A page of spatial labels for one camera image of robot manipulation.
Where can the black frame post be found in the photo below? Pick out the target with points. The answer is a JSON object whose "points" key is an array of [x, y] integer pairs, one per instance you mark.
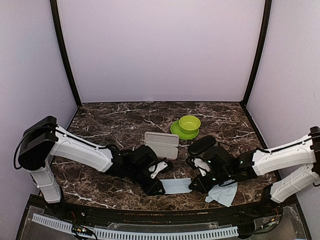
{"points": [[258, 53], [63, 51]]}

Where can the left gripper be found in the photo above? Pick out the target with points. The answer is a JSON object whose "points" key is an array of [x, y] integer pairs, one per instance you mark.
{"points": [[156, 185]]}

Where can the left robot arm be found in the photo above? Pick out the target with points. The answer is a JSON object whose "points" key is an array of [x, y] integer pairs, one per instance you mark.
{"points": [[46, 139]]}

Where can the black table front rail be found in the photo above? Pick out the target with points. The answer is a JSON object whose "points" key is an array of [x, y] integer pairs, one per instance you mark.
{"points": [[240, 215]]}

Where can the blue cleaning cloth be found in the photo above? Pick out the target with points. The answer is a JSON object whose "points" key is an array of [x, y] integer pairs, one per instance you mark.
{"points": [[224, 195], [176, 186]]}

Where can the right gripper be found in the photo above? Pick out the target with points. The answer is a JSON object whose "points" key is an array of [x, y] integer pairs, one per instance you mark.
{"points": [[202, 187]]}

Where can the white slotted cable duct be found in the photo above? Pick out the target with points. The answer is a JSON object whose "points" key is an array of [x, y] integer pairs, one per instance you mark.
{"points": [[100, 233]]}

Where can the green bowl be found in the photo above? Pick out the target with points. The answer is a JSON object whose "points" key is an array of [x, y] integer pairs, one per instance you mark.
{"points": [[189, 124]]}

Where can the pink glasses case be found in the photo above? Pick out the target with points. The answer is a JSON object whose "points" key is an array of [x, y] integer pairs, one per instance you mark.
{"points": [[164, 145]]}

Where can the left black frame post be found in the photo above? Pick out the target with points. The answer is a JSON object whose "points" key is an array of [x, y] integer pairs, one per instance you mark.
{"points": [[63, 51]]}

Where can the green plate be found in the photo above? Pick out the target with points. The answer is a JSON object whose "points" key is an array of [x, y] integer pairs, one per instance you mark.
{"points": [[177, 130]]}

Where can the right black frame post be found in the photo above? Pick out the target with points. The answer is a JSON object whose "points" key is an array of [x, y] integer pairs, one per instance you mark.
{"points": [[258, 53]]}

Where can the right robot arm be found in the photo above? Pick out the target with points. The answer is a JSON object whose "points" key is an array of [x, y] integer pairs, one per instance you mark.
{"points": [[217, 166]]}

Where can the black sunglasses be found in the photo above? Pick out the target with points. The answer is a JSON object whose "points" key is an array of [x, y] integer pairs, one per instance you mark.
{"points": [[230, 146]]}

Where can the black glasses case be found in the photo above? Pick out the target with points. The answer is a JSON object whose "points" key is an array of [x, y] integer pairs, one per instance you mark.
{"points": [[201, 145]]}

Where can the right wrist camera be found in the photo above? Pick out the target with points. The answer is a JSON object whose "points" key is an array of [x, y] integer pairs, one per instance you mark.
{"points": [[198, 164]]}

